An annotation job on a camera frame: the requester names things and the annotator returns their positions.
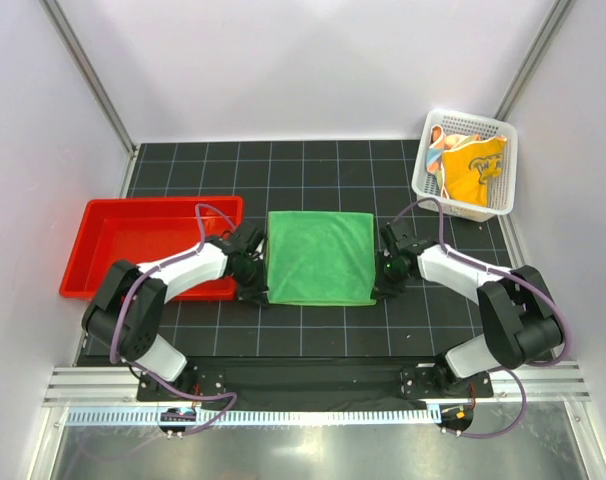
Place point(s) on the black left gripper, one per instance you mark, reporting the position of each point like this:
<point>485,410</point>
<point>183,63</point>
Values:
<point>255,292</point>

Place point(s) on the green microfiber towel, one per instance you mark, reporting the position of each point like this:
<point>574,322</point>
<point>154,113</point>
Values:
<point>320,258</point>

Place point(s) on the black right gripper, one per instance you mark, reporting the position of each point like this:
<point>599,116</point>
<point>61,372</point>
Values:
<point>382,293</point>

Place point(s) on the red plastic tray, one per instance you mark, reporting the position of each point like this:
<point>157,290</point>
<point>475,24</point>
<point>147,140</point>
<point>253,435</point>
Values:
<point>140,230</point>

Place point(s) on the left corner aluminium post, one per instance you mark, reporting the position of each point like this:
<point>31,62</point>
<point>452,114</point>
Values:
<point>64,29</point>

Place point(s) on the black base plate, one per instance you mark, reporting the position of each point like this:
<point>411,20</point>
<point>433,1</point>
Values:
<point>330,384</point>

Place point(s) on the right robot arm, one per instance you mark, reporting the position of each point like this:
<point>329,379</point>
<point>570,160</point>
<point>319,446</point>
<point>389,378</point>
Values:
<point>519,319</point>

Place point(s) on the yellow printed towel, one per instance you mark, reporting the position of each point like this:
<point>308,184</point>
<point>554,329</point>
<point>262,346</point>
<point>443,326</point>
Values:
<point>470,168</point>

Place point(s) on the aluminium frame rail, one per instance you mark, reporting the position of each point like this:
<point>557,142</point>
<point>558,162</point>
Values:
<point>99,386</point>

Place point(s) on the orange patterned towel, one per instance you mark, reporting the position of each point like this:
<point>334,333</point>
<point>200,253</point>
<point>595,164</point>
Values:
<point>440,143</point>

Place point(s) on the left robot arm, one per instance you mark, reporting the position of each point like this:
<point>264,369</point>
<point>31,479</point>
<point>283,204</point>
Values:
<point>125,313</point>

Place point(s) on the white perforated plastic basket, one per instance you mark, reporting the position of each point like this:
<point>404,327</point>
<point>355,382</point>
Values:
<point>501,189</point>

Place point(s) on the right corner aluminium post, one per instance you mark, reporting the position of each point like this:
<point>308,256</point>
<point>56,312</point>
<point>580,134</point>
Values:
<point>544,38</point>

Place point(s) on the slotted cable duct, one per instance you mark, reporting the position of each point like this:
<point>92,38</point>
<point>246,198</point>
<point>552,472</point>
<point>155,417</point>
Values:
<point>165,416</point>

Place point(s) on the corner aluminium post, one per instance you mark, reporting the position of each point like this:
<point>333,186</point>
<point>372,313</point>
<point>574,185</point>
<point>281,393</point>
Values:
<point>544,38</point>
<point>64,29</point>

